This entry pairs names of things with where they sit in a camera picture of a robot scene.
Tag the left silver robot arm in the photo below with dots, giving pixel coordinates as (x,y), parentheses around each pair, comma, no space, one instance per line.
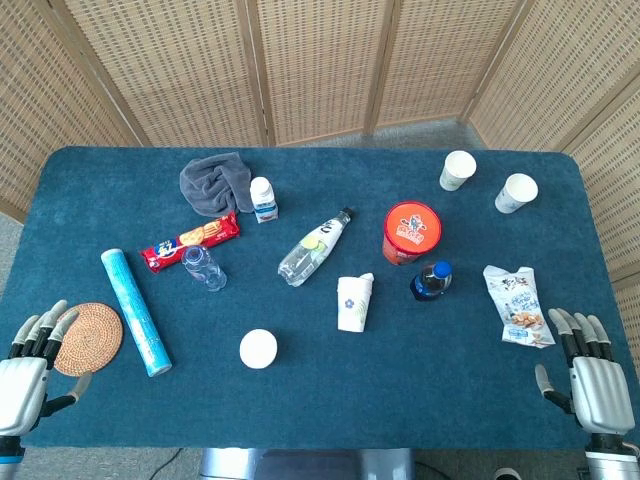
(9,457)

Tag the stacked paper cups purple flower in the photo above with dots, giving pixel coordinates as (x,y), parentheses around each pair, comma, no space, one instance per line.
(352,305)

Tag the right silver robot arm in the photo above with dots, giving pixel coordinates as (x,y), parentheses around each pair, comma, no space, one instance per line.
(612,460)

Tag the cola bottle blue cap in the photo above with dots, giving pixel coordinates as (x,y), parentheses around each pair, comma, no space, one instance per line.
(431,282)

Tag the red biscuit pack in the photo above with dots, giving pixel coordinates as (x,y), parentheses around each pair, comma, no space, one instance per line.
(192,240)

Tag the blue table cloth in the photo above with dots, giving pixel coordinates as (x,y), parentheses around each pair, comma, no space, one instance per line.
(350,400)

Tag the silver grey robot base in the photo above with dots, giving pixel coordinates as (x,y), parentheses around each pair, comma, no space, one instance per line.
(305,465)

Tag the small clear plastic bottle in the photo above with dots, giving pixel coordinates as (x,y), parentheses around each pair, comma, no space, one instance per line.
(204,269)

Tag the orange instant noodle tub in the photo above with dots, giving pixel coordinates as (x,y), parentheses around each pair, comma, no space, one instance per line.
(412,230)

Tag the white cup blue flower print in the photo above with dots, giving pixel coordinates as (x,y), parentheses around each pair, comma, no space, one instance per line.
(258,349)

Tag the round woven rattan coaster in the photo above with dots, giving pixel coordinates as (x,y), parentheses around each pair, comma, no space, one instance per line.
(95,340)

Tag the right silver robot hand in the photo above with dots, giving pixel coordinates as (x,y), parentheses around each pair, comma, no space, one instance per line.
(602,395)

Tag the clear soda bottle lime label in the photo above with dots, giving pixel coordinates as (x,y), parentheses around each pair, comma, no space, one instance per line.
(312,247)

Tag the woven wooden folding screen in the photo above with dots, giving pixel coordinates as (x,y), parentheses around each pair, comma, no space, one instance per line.
(320,65)

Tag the light blue cylindrical roll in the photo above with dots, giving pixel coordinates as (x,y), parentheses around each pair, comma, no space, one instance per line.
(136,312)

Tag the small white yogurt drink bottle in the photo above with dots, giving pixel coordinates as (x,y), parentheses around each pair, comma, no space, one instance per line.
(263,202)

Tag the white snack bag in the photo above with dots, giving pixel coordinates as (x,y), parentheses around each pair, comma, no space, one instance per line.
(520,310)

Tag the grey crumpled towel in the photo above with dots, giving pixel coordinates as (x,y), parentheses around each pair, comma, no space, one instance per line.
(212,182)

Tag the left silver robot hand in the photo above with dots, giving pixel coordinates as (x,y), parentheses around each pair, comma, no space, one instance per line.
(22,385)

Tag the white paper cup blue print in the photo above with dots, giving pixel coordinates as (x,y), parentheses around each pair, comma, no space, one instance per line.
(517,192)

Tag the white paper cup green print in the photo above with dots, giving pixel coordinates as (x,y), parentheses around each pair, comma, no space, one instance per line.
(457,170)

